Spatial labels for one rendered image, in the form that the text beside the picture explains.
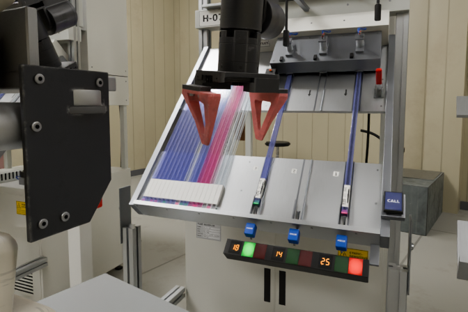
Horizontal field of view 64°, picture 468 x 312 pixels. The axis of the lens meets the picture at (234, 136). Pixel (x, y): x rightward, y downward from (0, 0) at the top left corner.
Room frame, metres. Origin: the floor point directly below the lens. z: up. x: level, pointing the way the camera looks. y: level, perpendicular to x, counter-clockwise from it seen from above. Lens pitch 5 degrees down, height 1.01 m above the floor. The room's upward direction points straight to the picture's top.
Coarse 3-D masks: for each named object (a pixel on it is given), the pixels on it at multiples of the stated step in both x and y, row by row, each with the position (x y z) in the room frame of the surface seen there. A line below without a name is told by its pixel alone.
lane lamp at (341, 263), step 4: (336, 256) 0.81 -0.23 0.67; (340, 256) 0.81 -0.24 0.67; (336, 260) 0.81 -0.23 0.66; (340, 260) 0.80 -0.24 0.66; (344, 260) 0.80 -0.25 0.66; (348, 260) 0.80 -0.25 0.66; (336, 264) 0.80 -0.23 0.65; (340, 264) 0.80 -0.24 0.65; (344, 264) 0.80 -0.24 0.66; (336, 268) 0.80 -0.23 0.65; (340, 268) 0.79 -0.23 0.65; (344, 268) 0.79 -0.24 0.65; (344, 272) 0.78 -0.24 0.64
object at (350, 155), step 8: (360, 72) 1.17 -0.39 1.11; (360, 80) 1.14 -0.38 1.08; (352, 112) 1.06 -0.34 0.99; (352, 120) 1.04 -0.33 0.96; (352, 128) 1.03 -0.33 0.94; (352, 136) 1.01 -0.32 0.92; (352, 144) 0.99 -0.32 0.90; (352, 152) 0.97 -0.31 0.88; (352, 160) 0.95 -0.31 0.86; (344, 208) 0.87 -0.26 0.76
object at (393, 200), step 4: (388, 192) 0.83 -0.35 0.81; (392, 192) 0.83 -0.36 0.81; (388, 196) 0.82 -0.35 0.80; (392, 196) 0.82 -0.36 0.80; (396, 196) 0.82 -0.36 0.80; (400, 196) 0.81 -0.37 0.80; (388, 200) 0.82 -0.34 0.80; (392, 200) 0.81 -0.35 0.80; (396, 200) 0.81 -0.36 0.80; (400, 200) 0.81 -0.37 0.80; (388, 204) 0.81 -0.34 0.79; (392, 204) 0.81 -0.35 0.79; (396, 204) 0.80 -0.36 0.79; (400, 204) 0.80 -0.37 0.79; (388, 208) 0.80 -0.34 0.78; (392, 208) 0.80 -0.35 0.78; (396, 208) 0.80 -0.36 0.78; (400, 208) 0.80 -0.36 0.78
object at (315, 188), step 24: (240, 168) 1.05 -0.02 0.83; (288, 168) 1.01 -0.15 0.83; (312, 168) 0.98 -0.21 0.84; (336, 168) 0.96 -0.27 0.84; (360, 168) 0.94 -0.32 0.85; (144, 192) 1.09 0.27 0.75; (240, 192) 0.99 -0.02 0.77; (264, 192) 0.97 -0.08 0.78; (288, 192) 0.95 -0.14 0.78; (312, 192) 0.93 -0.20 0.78; (336, 192) 0.91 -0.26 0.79; (360, 192) 0.90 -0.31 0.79; (288, 216) 0.91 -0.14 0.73; (312, 216) 0.89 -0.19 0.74; (336, 216) 0.87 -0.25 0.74; (360, 216) 0.86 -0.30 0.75
